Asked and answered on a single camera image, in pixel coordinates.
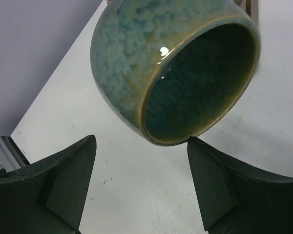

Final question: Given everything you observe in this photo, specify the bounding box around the teal green glazed mug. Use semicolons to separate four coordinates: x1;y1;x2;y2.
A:
90;0;261;146

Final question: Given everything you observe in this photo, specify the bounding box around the aluminium frame rail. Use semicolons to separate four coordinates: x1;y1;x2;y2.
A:
0;136;30;175

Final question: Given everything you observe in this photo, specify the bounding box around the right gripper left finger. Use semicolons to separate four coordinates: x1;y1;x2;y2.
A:
0;135;97;234

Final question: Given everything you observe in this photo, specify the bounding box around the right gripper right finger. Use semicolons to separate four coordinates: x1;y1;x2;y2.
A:
187;136;293;234

